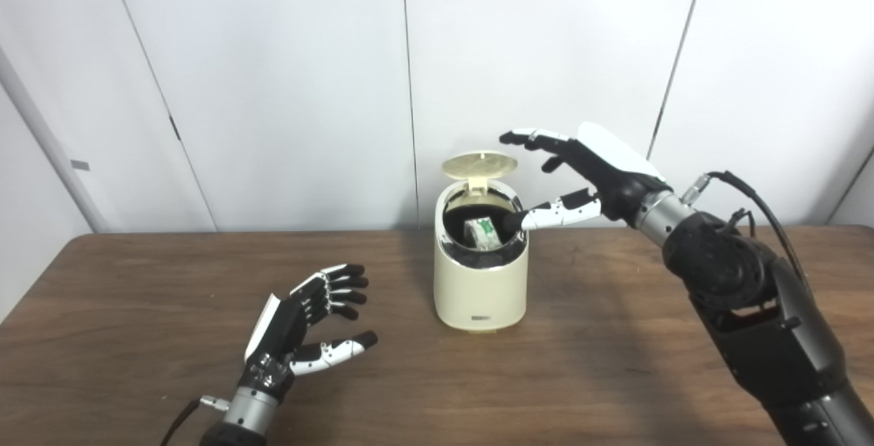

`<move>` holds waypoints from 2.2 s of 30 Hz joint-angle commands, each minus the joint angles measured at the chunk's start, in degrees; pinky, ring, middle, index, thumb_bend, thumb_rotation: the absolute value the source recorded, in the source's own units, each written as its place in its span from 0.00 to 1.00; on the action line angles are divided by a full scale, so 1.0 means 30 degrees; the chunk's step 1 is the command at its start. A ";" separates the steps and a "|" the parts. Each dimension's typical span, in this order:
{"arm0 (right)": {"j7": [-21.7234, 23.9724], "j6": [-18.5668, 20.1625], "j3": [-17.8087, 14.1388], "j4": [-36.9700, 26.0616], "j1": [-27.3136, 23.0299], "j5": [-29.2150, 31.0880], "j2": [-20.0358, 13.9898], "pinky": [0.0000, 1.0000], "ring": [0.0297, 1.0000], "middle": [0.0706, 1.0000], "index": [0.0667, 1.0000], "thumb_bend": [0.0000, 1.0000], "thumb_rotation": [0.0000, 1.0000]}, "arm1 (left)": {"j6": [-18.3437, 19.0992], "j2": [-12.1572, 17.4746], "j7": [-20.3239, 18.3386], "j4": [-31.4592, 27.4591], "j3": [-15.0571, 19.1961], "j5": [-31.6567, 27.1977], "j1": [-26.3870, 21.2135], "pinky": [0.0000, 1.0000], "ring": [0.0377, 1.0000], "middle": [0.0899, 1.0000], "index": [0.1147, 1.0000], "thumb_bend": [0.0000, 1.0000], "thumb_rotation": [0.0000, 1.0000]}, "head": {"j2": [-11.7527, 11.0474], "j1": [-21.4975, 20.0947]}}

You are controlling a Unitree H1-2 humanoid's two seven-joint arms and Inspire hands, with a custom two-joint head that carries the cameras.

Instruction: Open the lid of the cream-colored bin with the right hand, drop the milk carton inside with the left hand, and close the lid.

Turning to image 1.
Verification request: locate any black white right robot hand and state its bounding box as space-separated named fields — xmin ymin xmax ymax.
xmin=499 ymin=122 xmax=673 ymax=232

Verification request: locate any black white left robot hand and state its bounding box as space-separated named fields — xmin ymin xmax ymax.
xmin=242 ymin=264 xmax=378 ymax=402

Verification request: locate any round cream bin lid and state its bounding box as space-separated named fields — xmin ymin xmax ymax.
xmin=441 ymin=151 xmax=518 ymax=194

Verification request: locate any green white milk carton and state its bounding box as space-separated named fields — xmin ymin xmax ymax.
xmin=464 ymin=217 xmax=506 ymax=251

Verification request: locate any cream-colored bin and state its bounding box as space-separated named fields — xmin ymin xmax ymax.
xmin=433 ymin=151 xmax=530 ymax=334

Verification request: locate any black bin liner bag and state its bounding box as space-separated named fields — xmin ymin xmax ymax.
xmin=442 ymin=193 xmax=528 ymax=270

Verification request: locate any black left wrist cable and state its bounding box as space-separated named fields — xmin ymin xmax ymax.
xmin=160 ymin=396 xmax=231 ymax=446

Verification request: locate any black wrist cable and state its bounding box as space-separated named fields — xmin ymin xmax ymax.
xmin=679 ymin=171 xmax=813 ymax=296
xmin=160 ymin=396 xmax=231 ymax=446

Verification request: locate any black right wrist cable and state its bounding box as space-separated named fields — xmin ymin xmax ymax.
xmin=679 ymin=171 xmax=813 ymax=296

